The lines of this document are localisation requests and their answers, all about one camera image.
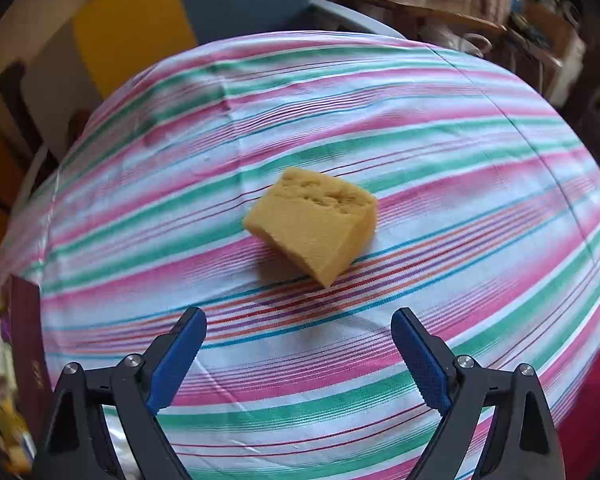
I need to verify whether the grey yellow blue sofa chair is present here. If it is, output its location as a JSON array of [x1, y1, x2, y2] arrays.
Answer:
[[0, 0, 406, 161]]

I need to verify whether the striped tablecloth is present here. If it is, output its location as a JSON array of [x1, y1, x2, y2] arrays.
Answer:
[[0, 30, 600, 480]]

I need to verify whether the brown cardboard box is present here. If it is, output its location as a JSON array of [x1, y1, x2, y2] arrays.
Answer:
[[522, 0, 586, 106]]

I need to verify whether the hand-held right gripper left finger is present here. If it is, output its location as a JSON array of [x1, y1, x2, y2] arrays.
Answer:
[[32, 306, 208, 480]]

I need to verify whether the gold metal tin box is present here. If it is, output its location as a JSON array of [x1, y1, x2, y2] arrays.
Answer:
[[0, 274, 56, 476]]

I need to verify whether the wooden desk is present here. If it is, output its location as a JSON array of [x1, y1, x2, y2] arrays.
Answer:
[[330, 0, 508, 36]]

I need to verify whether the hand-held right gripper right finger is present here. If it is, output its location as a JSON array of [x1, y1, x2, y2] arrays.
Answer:
[[390, 307, 566, 480]]

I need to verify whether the yellow sponge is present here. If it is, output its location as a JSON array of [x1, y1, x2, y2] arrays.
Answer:
[[243, 166, 379, 289]]

